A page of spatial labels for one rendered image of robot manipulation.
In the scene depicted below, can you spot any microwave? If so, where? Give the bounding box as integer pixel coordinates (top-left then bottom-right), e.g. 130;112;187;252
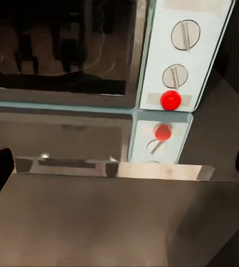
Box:
0;0;236;113

